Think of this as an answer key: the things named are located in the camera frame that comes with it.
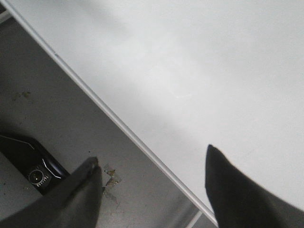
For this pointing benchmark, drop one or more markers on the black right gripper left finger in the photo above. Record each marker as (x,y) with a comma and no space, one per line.
(74,203)

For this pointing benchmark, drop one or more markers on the white glossy whiteboard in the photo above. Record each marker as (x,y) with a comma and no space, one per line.
(178,75)

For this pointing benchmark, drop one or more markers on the torn tape scraps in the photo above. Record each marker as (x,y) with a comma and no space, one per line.
(114,180)

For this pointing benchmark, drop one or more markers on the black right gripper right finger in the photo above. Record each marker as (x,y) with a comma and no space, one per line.
(239,202)

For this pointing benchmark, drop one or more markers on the black camera device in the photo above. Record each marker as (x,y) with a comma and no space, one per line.
(33,161)

